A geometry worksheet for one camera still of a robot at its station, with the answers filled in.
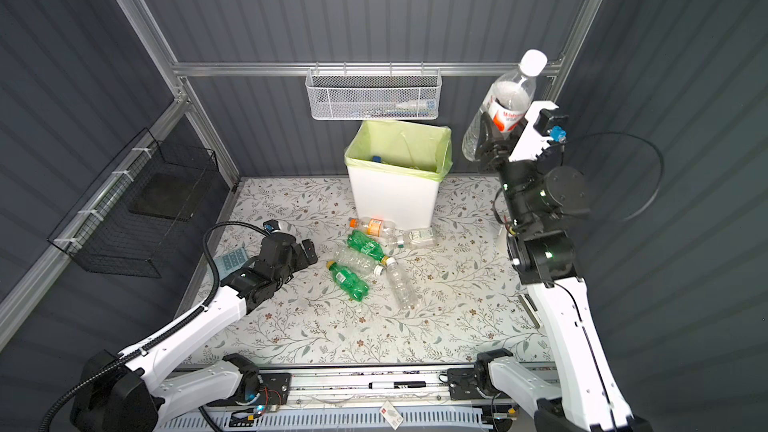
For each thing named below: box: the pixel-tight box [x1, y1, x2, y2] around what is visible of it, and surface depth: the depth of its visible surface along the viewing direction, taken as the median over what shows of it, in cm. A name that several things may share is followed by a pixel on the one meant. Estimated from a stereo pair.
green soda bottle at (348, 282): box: [326, 260, 369, 302], surface depth 90 cm
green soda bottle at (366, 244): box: [347, 229, 389, 266], surface depth 100 cm
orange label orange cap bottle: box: [348, 217, 398, 239], surface depth 104 cm
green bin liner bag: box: [344, 120, 453, 183], surface depth 98 cm
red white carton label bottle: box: [462, 49, 548, 161], surface depth 47 cm
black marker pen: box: [369, 381, 427, 389], surface depth 75 cm
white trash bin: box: [347, 166, 440, 231], surface depth 91 cm
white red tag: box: [379, 400, 404, 430], surface depth 71 cm
